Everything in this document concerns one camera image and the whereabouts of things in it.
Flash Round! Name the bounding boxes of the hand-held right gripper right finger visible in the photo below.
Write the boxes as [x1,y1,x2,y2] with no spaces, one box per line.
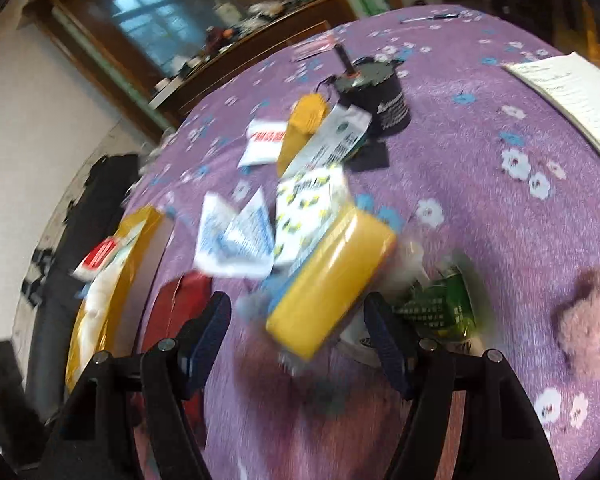
[362,291,561,480]

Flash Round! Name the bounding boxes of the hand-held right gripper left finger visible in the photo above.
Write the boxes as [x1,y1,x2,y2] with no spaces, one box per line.
[40,291,232,480]

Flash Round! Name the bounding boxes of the red pouch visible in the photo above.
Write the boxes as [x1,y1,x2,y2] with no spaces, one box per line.
[139,271,215,443]

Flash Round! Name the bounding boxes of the yellow sponge packet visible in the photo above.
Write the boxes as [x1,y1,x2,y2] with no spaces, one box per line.
[264,206,399,362]

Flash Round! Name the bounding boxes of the white foam box yellow tape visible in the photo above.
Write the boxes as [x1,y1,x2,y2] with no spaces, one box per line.
[64,204,175,395]

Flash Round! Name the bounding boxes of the white red printed tissue pack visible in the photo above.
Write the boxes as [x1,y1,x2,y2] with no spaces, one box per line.
[71,236,133,284]

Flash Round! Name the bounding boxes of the white blue printed packet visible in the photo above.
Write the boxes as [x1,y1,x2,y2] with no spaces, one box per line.
[194,189,277,279]

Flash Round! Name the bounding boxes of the black bag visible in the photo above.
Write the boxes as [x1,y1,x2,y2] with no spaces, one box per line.
[14,154,142,423]

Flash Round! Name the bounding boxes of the white yellow dotted packet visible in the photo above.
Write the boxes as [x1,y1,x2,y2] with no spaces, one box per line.
[274,164,352,267]

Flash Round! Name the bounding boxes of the purple floral tablecloth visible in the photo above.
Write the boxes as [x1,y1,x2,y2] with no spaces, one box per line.
[124,4,600,480]

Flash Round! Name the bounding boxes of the pink plush flower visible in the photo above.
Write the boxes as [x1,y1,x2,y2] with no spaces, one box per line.
[554,261,600,380]

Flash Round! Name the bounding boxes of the small white red packet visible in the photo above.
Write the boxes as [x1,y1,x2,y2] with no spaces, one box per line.
[236,119,289,169]

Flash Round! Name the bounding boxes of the white green label packet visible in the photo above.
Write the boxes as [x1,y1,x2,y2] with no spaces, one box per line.
[284,104,374,177]

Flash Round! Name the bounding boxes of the yellow pouch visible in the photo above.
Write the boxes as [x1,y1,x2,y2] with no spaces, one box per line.
[276,94,332,177]

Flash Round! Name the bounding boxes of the black electric motor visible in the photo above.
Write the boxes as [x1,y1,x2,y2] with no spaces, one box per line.
[322,44,413,139]

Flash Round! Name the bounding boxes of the wooden sideboard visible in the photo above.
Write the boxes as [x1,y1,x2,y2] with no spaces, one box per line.
[22,0,363,133]

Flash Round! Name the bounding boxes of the pink flat packet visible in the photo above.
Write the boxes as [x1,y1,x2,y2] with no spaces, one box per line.
[291,31,340,62]

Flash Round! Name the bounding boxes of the white notebook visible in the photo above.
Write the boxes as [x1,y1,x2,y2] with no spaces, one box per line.
[501,51,600,182]

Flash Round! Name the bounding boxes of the pen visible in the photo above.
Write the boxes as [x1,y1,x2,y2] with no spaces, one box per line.
[399,11,462,24]

